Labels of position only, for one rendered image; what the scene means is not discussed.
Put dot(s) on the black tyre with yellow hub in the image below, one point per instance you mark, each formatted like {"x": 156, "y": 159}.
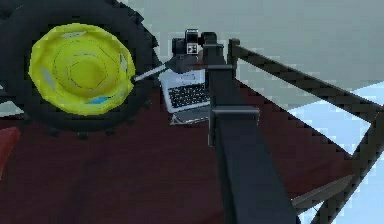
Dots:
{"x": 81, "y": 68}

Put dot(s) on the gray laptop with stickers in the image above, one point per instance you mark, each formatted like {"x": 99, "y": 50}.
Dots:
{"x": 186, "y": 95}

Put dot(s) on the dark red bed, black frame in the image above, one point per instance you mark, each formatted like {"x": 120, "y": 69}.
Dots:
{"x": 133, "y": 173}

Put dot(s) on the red pillow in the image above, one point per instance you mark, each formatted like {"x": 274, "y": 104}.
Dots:
{"x": 7, "y": 146}

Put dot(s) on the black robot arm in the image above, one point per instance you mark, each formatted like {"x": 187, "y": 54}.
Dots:
{"x": 243, "y": 160}

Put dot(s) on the white pillow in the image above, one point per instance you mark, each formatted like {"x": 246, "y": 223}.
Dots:
{"x": 10, "y": 109}

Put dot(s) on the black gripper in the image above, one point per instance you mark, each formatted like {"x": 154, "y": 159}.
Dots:
{"x": 181, "y": 62}

